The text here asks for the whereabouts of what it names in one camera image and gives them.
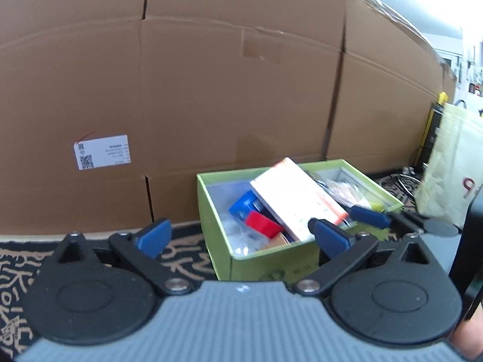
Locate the white box with orange edge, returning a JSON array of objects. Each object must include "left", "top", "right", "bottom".
[{"left": 250, "top": 157, "right": 350, "bottom": 243}]

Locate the light green box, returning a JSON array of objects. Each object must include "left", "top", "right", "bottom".
[{"left": 196, "top": 158, "right": 405, "bottom": 283}]

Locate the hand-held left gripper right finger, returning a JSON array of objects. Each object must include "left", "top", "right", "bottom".
[{"left": 292, "top": 219, "right": 438, "bottom": 298}]

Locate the blue box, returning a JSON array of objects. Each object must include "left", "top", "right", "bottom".
[{"left": 228, "top": 190, "right": 265, "bottom": 224}]

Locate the brown small box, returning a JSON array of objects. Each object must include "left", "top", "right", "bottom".
[{"left": 264, "top": 232, "right": 293, "bottom": 249}]

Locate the white shipping label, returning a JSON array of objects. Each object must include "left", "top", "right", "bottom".
[{"left": 73, "top": 134, "right": 131, "bottom": 171}]

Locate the black cable bundle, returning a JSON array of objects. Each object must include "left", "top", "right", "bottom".
[{"left": 379, "top": 164, "right": 425, "bottom": 201}]

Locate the cream tote bag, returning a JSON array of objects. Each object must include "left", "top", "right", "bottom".
[{"left": 414, "top": 102, "right": 483, "bottom": 229}]

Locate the pale orange patterned packet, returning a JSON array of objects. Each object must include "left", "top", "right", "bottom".
[{"left": 325, "top": 180, "right": 363, "bottom": 205}]

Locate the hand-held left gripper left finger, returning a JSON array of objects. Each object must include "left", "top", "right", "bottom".
[{"left": 49, "top": 218, "right": 193, "bottom": 298}]

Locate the black tan letter-print mat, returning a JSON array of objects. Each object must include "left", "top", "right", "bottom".
[{"left": 0, "top": 171, "right": 423, "bottom": 360}]

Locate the person's right forearm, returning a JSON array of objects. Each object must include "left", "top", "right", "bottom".
[{"left": 451, "top": 298, "right": 483, "bottom": 353}]

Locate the yellow black pole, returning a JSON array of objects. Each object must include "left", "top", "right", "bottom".
[{"left": 417, "top": 91, "right": 448, "bottom": 170}]

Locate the large cardboard box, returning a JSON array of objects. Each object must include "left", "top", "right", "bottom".
[{"left": 0, "top": 0, "right": 459, "bottom": 234}]

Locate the red small box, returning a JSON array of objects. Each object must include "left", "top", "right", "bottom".
[{"left": 245, "top": 211, "right": 283, "bottom": 239}]

